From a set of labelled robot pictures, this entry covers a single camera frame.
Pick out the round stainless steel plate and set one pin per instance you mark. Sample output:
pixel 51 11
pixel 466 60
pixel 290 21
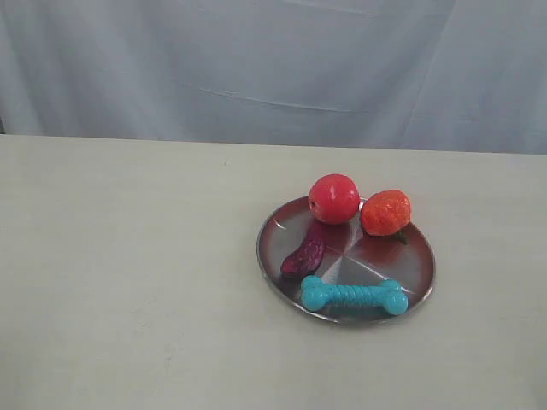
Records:
pixel 351 257

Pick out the red apple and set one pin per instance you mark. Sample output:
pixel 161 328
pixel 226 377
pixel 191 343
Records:
pixel 334 199

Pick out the teal toy bone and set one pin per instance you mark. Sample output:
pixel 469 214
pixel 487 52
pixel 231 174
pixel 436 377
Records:
pixel 388 295

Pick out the white backdrop cloth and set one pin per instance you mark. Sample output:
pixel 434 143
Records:
pixel 443 75

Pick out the purple toy sweet potato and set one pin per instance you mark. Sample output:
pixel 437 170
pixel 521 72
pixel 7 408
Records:
pixel 304 260

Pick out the orange toy strawberry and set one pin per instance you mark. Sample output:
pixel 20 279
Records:
pixel 386 214

